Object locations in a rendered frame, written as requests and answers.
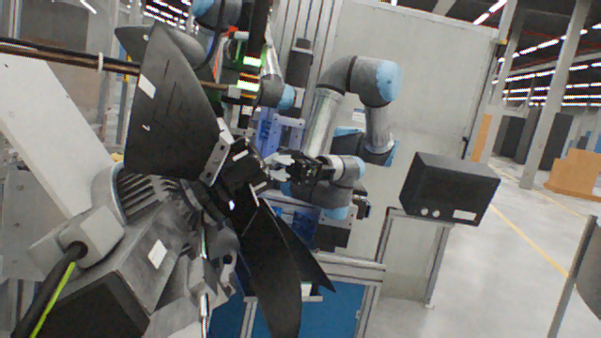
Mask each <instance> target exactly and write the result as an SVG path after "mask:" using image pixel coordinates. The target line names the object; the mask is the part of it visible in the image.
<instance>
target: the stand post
mask: <svg viewBox="0 0 601 338"><path fill-rule="evenodd" d="M21 168H22V170H23V171H28V172H31V171H30V169H29V168H28V167H27V165H26V166H24V167H21ZM42 285H43V282H35V281H27V279H24V280H19V278H11V277H8V303H7V316H6V329H5V330H6V331H14V330H15V329H16V328H17V326H18V325H19V323H20V321H22V320H23V317H24V315H25V313H26V312H27V310H28V308H29V306H30V305H31V303H32V301H33V300H34V297H35V296H36V294H37V292H38V291H39V290H40V288H41V286H42Z"/></svg>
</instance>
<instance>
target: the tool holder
mask: <svg viewBox="0 0 601 338"><path fill-rule="evenodd" d="M240 94H241V87H236V86H232V85H228V84H227V90H226V92H222V99H221V101H222V102H225V103H226V107H225V114H224V120H223V122H224V124H225V126H226V127H227V128H228V130H229V132H231V133H235V134H240V136H248V137H255V134H256V130H254V129H251V128H248V130H246V129H240V128H238V127H237V123H239V111H240V106H242V103H243V99H241V98H240Z"/></svg>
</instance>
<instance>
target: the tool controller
mask: <svg viewBox="0 0 601 338"><path fill-rule="evenodd" d="M500 184H501V178H500V177H499V176H498V175H497V174H496V173H495V172H493V171H492V169H491V168H490V167H489V166H488V165H486V164H481V163H476V161H467V160H462V159H456V158H451V157H446V156H441V155H436V154H430V153H425V152H420V151H416V152H415V154H414V157H413V160H412V163H411V166H410V168H409V170H408V175H407V177H406V180H405V183H403V185H402V189H401V192H400V193H399V196H398V200H399V202H400V204H401V206H402V208H403V209H404V210H405V211H406V214H407V215H409V216H415V217H421V218H427V219H433V220H439V221H445V222H450V223H462V224H467V225H473V227H479V225H480V223H481V221H482V219H483V217H484V215H485V212H486V210H487V208H488V206H489V203H490V201H491V199H492V197H493V195H495V193H496V191H497V189H498V187H499V186H500Z"/></svg>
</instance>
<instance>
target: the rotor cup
mask: <svg viewBox="0 0 601 338"><path fill-rule="evenodd" d="M229 145H230V147H229V151H228V153H227V155H226V157H225V159H224V161H223V166H222V168H221V170H220V172H219V174H218V175H217V177H216V179H215V181H213V183H212V184H211V185H210V187H209V188H208V187H206V185H205V184H204V183H202V182H201V181H199V180H198V179H197V180H196V181H191V180H190V181H191V183H192V185H193V187H194V189H195V191H196V193H197V195H198V196H199V198H200V200H201V201H202V203H203V204H204V206H205V207H206V208H207V210H208V212H209V213H210V214H211V215H212V216H213V217H214V218H216V219H217V220H218V221H220V222H224V221H226V220H228V219H229V218H230V216H229V213H230V210H231V206H230V202H232V201H235V200H238V199H239V196H240V194H241V192H242V191H243V189H244V186H245V184H246V182H247V181H249V183H250V184H251V185H252V188H255V186H257V185H259V184H262V183H263V182H265V181H266V183H267V184H266V185H264V186H262V188H259V189H257V190H256V191H254V195H255V196H258V195H259V194H262V193H263V192H266V191H268V190H270V189H271V187H273V186H274V179H273V176H272V174H271V172H270V169H269V167H268V166H267V164H266V162H265V160H264V158H263V156H262V154H261V153H259V151H258V149H257V148H256V146H255V145H254V143H253V141H252V140H251V139H250V138H249V137H248V136H243V137H241V138H239V139H238V140H236V141H234V142H232V143H230V144H229ZM245 150H247V151H248V153H247V154H245V155H244V156H242V157H240V158H238V159H236V160H233V157H234V156H236V155H238V154H240V153H242V152H243V151H245ZM256 156H257V157H258V158H261V160H262V164H263V165H262V164H261V162H259V161H258V158H257V157H256Z"/></svg>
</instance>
